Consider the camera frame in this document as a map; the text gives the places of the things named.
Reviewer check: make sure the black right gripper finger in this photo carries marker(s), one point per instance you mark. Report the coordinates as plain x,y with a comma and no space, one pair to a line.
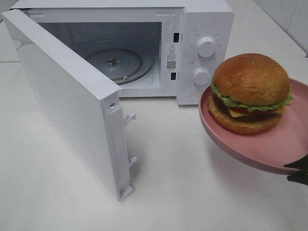
301,164
301,178

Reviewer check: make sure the pink round plate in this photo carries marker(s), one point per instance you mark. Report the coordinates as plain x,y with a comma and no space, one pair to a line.
270,150

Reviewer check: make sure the toy burger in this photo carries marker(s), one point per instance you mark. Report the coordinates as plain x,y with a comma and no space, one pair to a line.
249,94

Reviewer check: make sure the white round door button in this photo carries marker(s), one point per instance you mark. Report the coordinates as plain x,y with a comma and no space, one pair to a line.
195,95

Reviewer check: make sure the white microwave door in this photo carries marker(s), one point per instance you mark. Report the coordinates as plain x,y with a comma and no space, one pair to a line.
80,101

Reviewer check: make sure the white adjacent table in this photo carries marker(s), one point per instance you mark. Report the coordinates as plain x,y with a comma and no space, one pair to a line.
253,31

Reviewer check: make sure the white microwave oven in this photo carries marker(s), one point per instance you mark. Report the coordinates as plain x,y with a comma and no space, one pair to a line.
167,30

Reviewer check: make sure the glass microwave turntable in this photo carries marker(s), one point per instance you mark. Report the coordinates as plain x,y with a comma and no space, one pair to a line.
122,66

